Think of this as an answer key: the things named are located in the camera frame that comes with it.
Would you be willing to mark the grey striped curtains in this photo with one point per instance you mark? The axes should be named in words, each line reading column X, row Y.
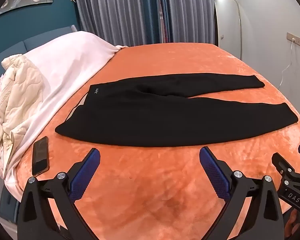
column 145, row 10

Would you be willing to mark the white framed standing mirror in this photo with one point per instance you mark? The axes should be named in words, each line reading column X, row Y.
column 227, row 25

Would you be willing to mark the orange plush blanket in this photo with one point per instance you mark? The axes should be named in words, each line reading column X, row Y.
column 152, row 195

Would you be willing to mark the grey bedside cabinet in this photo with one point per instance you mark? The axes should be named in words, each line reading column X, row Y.
column 1, row 195

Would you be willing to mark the cream quilted duvet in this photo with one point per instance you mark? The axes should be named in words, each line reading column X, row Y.
column 17, row 97

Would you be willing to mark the beige wall socket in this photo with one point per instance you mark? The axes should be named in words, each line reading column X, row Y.
column 294, row 38

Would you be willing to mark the person's right hand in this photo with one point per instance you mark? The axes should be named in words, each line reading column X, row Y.
column 294, row 222

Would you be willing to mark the white bed sheet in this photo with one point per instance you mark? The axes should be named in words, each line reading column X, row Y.
column 62, row 65

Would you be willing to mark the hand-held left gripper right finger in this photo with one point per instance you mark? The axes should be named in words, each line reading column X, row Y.
column 211, row 167

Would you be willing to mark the blue padded headboard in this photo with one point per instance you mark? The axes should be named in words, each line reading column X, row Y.
column 27, row 42

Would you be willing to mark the black smartphone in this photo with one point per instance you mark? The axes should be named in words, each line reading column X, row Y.
column 40, row 156

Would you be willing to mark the black pants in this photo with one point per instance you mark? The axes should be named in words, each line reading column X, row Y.
column 165, row 117

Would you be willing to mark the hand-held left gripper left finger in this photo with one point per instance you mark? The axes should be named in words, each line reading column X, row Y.
column 88, row 167

